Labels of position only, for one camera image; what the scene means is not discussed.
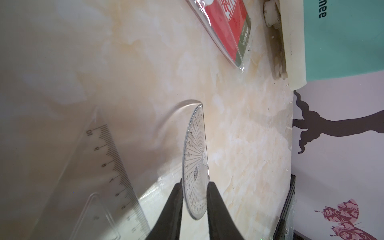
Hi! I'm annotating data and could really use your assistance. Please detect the mint green toaster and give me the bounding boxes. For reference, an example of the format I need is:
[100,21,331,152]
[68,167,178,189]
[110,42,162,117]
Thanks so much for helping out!
[263,1,384,90]

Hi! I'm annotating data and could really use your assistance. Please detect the red ruler set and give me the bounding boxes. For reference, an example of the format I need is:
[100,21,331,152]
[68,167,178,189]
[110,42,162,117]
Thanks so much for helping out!
[187,0,252,73]

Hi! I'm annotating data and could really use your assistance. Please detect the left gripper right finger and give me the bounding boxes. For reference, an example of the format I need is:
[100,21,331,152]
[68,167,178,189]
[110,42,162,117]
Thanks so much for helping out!
[207,182,244,240]

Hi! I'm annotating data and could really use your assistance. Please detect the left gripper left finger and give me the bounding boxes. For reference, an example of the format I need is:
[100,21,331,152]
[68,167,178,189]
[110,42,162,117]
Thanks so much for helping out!
[146,180,183,240]

